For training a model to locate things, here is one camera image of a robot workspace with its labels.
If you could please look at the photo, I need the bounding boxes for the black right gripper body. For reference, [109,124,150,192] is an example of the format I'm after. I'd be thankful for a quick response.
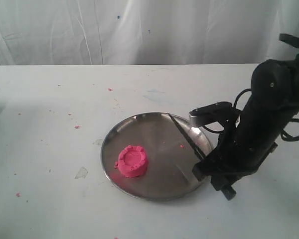
[209,124,277,184]

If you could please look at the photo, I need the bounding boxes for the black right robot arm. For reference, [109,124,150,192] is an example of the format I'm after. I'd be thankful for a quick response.
[189,33,299,200]

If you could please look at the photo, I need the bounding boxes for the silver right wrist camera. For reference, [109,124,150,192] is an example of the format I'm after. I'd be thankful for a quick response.
[189,102,233,127]

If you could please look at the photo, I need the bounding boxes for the black knife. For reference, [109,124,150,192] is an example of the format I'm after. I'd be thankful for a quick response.
[168,114,206,161]

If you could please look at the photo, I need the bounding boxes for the round steel plate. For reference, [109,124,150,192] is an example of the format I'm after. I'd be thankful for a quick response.
[101,112,212,201]

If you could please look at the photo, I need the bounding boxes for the white backdrop curtain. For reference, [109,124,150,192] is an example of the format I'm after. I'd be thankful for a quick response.
[0,0,299,65]

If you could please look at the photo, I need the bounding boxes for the pink dough lump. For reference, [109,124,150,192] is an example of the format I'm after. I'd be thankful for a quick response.
[114,145,149,178]

